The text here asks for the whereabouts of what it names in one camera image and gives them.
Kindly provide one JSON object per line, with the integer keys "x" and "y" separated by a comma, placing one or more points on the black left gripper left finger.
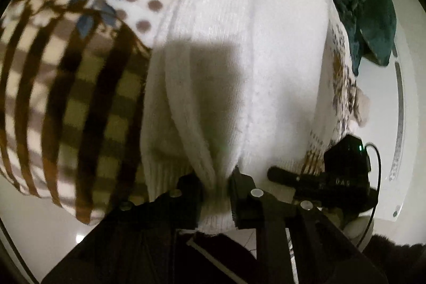
{"x": 132, "y": 244}

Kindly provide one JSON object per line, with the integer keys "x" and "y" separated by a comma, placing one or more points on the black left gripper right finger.
{"x": 296, "y": 243}

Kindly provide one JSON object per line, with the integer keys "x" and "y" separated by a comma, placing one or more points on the white knit sweater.
{"x": 232, "y": 84}

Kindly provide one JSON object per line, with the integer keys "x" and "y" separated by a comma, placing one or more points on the floral fleece blanket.
{"x": 73, "y": 85}

